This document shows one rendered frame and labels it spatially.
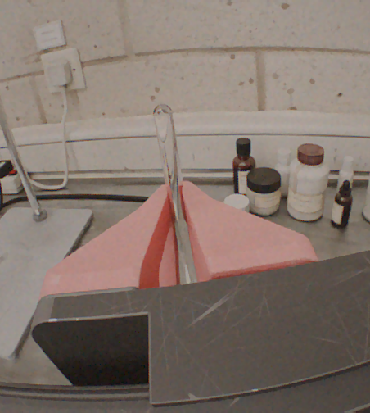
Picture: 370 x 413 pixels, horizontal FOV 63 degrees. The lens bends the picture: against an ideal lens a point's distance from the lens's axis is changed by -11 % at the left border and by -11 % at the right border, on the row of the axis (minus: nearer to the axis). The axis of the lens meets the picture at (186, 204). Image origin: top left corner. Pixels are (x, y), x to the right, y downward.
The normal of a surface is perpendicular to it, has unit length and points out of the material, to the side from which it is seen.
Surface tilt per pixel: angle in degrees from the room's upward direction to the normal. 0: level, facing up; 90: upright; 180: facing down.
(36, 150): 90
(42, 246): 0
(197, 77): 90
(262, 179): 0
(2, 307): 0
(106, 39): 90
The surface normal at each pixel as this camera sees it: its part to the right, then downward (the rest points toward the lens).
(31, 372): -0.11, -0.80
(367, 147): -0.18, 0.59
